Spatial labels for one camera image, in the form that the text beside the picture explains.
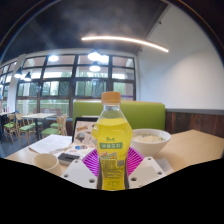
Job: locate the white ceramic bowl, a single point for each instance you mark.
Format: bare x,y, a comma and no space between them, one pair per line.
151,141

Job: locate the wooden chairs with green seats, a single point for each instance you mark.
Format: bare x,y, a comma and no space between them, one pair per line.
26,128

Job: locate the yellow drink bottle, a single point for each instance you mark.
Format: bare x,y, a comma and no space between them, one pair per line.
112,143

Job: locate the light wooden dining table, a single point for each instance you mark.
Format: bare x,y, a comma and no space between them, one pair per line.
37,116

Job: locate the long curved ceiling light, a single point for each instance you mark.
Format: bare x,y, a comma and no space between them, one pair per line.
126,40

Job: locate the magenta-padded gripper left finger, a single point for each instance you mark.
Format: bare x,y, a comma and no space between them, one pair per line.
80,173

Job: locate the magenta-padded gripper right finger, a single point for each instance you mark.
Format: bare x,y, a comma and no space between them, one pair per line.
148,171

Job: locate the black pendant lamps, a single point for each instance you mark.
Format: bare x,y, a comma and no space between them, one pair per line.
94,56

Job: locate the printed sticker sheet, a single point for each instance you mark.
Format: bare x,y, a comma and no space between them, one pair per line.
78,148

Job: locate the green upholstered bench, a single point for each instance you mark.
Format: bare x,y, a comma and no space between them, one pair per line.
146,115

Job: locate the small dark handheld device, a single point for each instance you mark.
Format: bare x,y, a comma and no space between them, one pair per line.
68,158

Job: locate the white paper sheets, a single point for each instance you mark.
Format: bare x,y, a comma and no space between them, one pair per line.
50,143

